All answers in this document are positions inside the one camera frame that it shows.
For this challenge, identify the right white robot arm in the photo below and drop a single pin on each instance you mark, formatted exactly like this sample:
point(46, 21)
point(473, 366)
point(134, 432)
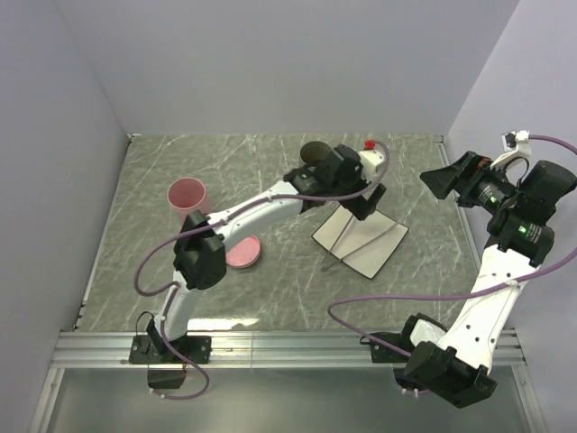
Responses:
point(455, 363)

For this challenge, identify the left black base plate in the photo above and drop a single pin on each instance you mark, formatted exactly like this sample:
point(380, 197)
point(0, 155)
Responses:
point(147, 350)

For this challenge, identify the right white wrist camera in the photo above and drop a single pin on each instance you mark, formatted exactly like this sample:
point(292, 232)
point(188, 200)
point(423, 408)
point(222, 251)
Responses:
point(516, 145)

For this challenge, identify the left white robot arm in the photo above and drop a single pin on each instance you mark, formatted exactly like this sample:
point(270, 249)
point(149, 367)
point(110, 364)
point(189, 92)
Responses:
point(345, 176)

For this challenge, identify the metal food tongs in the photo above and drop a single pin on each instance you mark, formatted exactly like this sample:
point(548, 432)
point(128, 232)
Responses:
point(356, 243)

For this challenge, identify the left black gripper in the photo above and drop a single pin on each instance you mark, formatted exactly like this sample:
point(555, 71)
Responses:
point(361, 207)

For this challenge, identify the tall grey cylinder container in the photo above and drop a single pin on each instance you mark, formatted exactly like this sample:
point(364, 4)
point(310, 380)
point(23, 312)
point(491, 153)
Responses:
point(313, 152)

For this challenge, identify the pink round lid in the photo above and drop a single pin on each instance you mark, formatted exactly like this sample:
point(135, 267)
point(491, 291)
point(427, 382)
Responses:
point(245, 253)

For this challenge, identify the pink cup container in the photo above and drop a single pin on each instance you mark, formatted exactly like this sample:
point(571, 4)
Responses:
point(186, 195)

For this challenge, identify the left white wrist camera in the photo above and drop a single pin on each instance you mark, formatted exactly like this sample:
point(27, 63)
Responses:
point(374, 159)

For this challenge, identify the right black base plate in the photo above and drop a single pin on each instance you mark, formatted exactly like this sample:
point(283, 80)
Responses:
point(381, 354)

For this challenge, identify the white square plate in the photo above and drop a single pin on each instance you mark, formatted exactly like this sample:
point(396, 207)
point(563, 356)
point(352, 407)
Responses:
point(365, 248)

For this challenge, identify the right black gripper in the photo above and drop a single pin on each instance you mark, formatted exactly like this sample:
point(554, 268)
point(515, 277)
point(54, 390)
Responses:
point(471, 169)

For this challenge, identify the aluminium frame rail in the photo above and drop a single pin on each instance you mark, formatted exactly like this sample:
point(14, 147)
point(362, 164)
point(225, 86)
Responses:
point(325, 349)

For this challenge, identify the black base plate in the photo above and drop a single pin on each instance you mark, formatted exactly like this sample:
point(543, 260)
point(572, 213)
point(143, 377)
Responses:
point(147, 350)
point(381, 354)

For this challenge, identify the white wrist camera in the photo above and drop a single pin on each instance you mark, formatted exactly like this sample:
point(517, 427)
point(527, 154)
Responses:
point(374, 159)
point(516, 145)

